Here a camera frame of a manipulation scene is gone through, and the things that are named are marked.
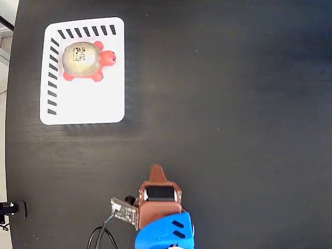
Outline red turtle toy silver shell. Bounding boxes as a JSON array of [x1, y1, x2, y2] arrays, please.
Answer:
[[61, 40, 117, 83]]

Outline white tray with black stripes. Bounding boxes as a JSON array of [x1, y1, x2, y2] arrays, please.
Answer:
[[39, 17, 126, 126]]

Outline black table clamp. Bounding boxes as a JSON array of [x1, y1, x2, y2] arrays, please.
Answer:
[[0, 200, 28, 220]]

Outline black metal bar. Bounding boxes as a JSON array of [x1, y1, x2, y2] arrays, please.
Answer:
[[0, 15, 15, 31]]

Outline bare camera circuit board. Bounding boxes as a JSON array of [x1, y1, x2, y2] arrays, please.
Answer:
[[110, 195, 140, 231]]

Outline black camera cable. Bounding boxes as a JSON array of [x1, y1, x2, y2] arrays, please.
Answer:
[[87, 215, 120, 249]]

